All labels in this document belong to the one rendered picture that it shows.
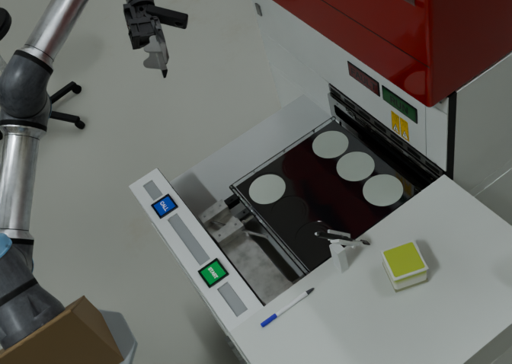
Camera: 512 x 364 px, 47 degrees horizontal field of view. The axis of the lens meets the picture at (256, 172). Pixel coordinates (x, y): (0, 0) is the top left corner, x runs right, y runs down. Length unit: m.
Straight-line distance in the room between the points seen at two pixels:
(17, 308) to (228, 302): 0.46
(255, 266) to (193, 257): 0.16
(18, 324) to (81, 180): 1.87
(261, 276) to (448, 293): 0.44
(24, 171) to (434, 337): 1.03
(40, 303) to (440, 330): 0.85
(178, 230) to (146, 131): 1.77
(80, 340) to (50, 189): 1.91
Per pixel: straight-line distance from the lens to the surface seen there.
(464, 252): 1.34
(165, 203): 1.56
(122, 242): 2.82
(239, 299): 1.35
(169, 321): 2.52
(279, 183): 1.57
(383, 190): 1.52
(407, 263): 1.25
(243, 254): 1.50
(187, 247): 1.46
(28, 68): 1.48
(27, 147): 1.58
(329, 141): 1.64
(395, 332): 1.26
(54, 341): 1.38
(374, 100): 1.52
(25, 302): 1.39
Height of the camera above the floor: 2.12
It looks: 49 degrees down
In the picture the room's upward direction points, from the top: 20 degrees counter-clockwise
